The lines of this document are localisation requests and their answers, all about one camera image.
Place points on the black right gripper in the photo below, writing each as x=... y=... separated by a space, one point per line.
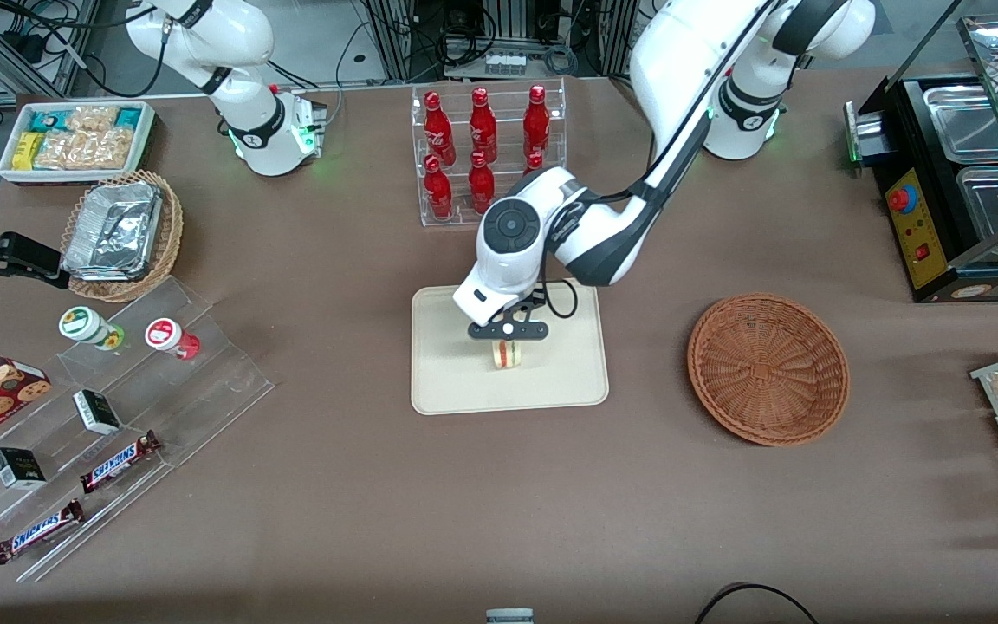
x=21 y=255

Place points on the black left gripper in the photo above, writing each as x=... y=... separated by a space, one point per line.
x=536 y=297

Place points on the triangular sandwich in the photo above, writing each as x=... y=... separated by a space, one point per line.
x=508 y=355

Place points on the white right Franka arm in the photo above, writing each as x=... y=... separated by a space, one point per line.
x=248 y=52

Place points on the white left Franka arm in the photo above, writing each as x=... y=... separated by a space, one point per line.
x=681 y=52

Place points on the beige plastic tray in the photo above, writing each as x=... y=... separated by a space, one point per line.
x=447 y=373

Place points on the oval light wicker basket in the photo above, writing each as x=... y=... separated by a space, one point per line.
x=171 y=234

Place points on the round brown wicker basket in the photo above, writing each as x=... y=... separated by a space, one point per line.
x=767 y=368

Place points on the white cup green lid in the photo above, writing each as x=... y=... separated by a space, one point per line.
x=83 y=325

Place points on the stacked aluminium foil containers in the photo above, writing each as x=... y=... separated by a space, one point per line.
x=113 y=232

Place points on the yellow snack packet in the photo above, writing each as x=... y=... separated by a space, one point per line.
x=27 y=150

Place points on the clear bag of crackers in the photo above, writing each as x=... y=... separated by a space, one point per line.
x=112 y=146
x=61 y=152
x=93 y=118

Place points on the clear acrylic bottle rack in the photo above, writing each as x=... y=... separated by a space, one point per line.
x=464 y=218

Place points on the teal snack packet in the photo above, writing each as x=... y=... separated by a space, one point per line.
x=48 y=120
x=129 y=117

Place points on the red cola bottle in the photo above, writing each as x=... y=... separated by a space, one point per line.
x=534 y=161
x=437 y=130
x=482 y=128
x=437 y=191
x=479 y=178
x=536 y=126

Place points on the white cup red lid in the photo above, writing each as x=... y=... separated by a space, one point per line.
x=168 y=335

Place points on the white rectangular snack bin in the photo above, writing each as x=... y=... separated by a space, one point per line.
x=145 y=143

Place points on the small black carton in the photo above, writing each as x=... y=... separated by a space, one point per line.
x=97 y=412
x=18 y=469

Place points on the clear acrylic tiered stand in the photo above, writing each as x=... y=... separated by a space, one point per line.
x=204 y=381

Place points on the Snickers chocolate bar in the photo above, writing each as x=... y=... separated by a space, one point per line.
x=38 y=531
x=120 y=462

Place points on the small grey device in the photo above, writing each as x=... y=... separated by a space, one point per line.
x=509 y=616

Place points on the red appliance knob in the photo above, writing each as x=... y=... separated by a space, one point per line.
x=901 y=199

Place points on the black food warmer appliance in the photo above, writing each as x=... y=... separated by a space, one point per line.
x=941 y=279

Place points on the aluminium profile frame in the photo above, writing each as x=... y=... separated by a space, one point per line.
x=393 y=35

